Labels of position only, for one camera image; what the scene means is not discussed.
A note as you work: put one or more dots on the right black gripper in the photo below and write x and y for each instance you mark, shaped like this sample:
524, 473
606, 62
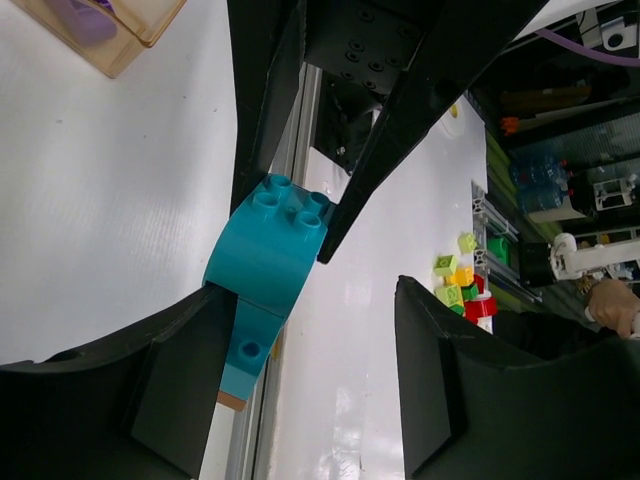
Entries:
367, 43

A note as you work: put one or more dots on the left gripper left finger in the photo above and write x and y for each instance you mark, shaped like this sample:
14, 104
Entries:
136, 404

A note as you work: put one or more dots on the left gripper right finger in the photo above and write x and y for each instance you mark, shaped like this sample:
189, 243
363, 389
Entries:
474, 407

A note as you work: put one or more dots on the teal arch lego brick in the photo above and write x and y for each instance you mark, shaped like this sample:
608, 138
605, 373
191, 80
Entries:
264, 255

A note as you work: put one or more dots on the purple lego brick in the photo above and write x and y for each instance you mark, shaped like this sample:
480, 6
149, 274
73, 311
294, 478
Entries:
88, 25

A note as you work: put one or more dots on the person's hand with watch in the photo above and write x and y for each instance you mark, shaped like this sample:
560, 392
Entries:
612, 304

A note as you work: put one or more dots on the red lego brick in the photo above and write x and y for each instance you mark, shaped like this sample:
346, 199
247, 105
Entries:
479, 302

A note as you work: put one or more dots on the lime green lego brick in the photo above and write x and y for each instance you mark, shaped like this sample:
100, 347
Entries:
445, 265
467, 243
450, 295

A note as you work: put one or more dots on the yellow lego brick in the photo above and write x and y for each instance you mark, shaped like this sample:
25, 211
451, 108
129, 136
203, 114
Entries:
463, 277

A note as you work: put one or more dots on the green lego block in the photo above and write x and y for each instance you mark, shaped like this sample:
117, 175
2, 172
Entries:
500, 248

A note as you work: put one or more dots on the amber plastic container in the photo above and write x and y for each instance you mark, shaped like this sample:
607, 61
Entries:
140, 25

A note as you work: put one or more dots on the aluminium front rail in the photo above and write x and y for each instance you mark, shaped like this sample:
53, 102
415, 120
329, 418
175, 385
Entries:
254, 422

